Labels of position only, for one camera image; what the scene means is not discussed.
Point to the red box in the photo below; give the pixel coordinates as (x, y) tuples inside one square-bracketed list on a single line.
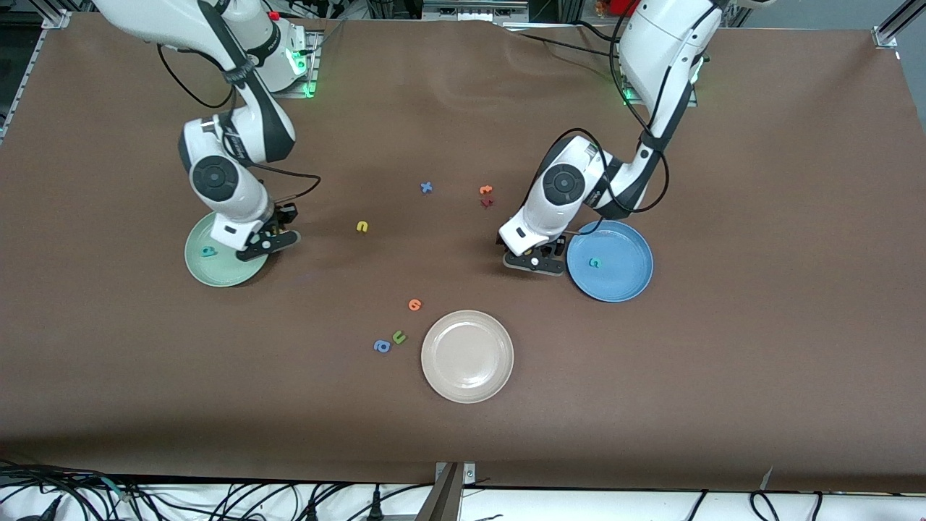
[(618, 7)]

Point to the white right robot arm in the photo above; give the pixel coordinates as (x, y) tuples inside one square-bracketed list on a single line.
[(217, 177)]

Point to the beige plate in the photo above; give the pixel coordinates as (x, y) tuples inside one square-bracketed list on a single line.
[(466, 356)]

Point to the green plate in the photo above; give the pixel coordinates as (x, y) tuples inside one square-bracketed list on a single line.
[(210, 273)]

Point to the small metal bracket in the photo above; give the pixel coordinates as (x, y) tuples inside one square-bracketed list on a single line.
[(469, 474)]

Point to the aluminium corner post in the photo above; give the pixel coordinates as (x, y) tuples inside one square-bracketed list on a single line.
[(886, 32)]

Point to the black power plug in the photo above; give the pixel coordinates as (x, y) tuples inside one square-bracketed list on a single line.
[(376, 506)]

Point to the white paper scrap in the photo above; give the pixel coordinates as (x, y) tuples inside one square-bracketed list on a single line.
[(767, 477)]

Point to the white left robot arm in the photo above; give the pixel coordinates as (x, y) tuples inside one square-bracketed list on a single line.
[(564, 184)]

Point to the aluminium frame profile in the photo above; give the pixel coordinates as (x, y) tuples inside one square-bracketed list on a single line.
[(443, 499)]

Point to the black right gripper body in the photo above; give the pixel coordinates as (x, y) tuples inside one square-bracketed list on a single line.
[(277, 219)]

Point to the aluminium table edge rail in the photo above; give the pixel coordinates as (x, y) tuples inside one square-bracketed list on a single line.
[(22, 79)]

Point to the grey equipment box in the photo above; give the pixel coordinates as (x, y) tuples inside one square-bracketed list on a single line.
[(470, 9)]

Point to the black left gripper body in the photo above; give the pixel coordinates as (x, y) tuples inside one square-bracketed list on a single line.
[(556, 248)]

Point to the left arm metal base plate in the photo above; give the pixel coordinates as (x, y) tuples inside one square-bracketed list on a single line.
[(691, 101)]

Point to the blue plate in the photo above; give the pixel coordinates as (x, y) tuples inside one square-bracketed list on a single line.
[(615, 282)]

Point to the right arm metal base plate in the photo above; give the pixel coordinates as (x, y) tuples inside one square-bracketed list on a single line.
[(316, 65)]

